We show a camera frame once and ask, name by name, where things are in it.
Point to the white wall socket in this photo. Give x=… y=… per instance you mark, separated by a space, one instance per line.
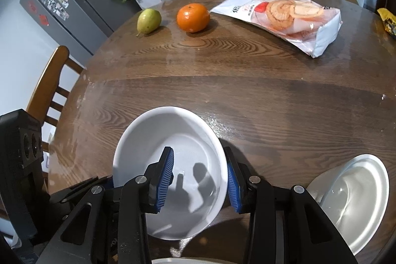
x=47 y=160

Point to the orange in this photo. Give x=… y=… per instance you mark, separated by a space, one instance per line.
x=193 y=18

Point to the grey refrigerator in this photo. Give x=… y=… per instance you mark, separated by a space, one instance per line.
x=80 y=16

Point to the green pear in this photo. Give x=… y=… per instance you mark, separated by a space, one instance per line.
x=149 y=21

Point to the round red fridge decal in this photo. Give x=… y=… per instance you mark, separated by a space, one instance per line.
x=32 y=5

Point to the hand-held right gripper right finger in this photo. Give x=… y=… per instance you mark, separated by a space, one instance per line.
x=233 y=188

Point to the cake roll snack bag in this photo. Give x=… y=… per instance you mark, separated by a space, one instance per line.
x=278 y=16

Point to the wooden chair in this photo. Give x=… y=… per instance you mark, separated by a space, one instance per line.
x=46 y=87

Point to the large grey-white bowl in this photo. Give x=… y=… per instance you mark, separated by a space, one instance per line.
x=185 y=140

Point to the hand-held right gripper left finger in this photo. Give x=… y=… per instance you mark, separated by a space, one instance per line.
x=165 y=180

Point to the medium white bowl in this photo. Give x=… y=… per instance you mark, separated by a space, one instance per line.
x=355 y=196

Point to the diamond red fridge decal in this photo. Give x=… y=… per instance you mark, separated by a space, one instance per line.
x=43 y=19

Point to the yellow crinkled snack packet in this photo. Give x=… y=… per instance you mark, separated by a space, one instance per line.
x=388 y=22

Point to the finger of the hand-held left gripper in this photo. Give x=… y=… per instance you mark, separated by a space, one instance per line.
x=80 y=188

